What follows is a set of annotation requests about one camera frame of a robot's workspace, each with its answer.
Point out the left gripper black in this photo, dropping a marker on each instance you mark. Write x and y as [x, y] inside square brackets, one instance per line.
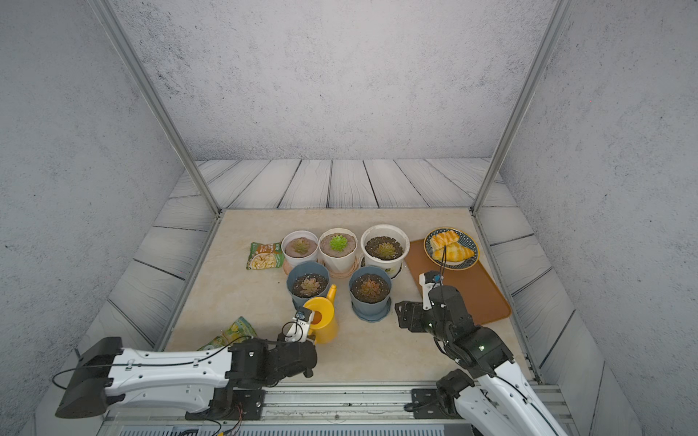
[284, 344]

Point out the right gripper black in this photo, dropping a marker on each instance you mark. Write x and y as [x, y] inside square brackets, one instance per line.
[413, 324]

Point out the yellow watering can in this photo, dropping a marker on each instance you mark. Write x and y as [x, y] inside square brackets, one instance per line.
[324, 326]

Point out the blue pot red succulent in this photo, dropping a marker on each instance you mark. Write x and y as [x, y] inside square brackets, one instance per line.
[370, 290]

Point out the small white pot pink-green succulent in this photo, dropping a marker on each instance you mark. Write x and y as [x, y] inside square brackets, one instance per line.
[300, 247]

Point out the white pot bright green succulent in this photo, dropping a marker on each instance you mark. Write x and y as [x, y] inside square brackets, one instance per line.
[338, 248]

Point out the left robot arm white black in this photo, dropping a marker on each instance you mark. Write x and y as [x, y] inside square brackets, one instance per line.
[200, 383]

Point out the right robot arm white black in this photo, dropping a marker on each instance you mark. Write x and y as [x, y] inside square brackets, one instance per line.
[488, 389]

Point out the large white round pot succulent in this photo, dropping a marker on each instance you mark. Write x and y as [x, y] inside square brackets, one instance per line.
[385, 247]

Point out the brown tray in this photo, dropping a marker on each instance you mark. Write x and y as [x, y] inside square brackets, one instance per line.
[482, 297]

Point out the green yellow candy bag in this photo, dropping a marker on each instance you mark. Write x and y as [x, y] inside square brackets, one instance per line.
[239, 331]

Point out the yellow bread roll lower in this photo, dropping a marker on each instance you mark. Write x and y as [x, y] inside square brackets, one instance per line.
[453, 253]

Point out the yellow bread roll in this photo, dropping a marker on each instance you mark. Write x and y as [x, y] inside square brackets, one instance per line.
[444, 238]
[453, 253]

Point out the yellow bread roll upper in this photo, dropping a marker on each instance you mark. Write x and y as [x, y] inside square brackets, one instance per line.
[444, 238]

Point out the blue patterned plate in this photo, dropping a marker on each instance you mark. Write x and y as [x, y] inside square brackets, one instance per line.
[465, 240]

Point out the pink saucer under small pot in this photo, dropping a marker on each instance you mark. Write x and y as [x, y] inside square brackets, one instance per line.
[287, 267]

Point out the green orange snack packet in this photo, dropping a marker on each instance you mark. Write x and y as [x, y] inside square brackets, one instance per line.
[264, 256]

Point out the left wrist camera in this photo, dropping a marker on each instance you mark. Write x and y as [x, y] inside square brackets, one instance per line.
[298, 329]

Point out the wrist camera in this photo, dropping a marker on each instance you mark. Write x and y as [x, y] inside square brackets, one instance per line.
[298, 329]
[428, 281]

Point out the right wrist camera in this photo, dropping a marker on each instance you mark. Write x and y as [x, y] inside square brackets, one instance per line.
[428, 281]

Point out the front aluminium rail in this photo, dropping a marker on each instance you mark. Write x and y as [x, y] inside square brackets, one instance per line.
[303, 409]

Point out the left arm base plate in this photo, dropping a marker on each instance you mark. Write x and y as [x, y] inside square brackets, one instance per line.
[240, 403]

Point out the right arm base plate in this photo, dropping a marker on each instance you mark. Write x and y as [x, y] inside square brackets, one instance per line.
[430, 404]

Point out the right aluminium frame post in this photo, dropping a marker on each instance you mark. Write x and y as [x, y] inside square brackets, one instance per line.
[534, 75]

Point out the aluminium frame post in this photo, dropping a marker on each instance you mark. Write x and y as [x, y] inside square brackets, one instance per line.
[124, 48]
[534, 75]

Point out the left aluminium frame post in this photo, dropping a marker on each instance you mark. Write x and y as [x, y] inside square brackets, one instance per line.
[124, 48]

